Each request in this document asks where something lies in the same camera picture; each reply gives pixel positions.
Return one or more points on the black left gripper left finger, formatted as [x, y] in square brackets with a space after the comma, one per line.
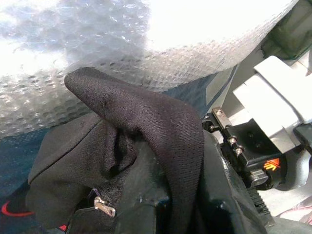
[143, 219]

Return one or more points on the dark blue fabric red print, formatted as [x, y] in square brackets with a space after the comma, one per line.
[14, 165]

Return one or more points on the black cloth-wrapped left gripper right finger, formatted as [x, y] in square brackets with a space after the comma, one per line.
[151, 114]

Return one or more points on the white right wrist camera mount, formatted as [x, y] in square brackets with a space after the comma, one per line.
[268, 97]

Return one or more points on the black zip jacket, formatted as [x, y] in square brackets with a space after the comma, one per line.
[73, 165]

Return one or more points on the clear bubble wrap sheet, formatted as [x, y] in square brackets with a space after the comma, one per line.
[102, 48]

